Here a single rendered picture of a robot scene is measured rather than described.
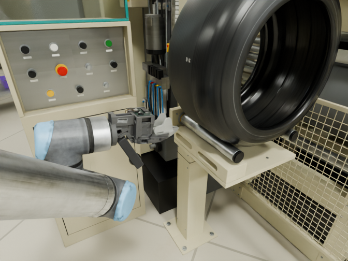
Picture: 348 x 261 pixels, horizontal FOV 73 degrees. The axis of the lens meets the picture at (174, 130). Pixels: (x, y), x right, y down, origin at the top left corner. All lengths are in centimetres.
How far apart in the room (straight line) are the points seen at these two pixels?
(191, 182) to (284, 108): 61
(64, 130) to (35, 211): 24
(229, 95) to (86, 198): 42
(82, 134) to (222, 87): 36
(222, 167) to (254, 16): 46
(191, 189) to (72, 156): 87
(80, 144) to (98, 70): 72
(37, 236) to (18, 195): 157
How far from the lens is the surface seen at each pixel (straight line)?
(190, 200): 140
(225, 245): 168
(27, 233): 195
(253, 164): 94
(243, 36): 62
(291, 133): 98
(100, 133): 58
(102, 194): 48
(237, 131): 72
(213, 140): 85
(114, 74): 127
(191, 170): 125
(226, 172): 80
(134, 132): 63
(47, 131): 58
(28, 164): 35
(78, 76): 124
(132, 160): 67
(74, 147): 58
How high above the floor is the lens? 134
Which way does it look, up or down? 28 degrees down
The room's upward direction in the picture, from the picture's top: straight up
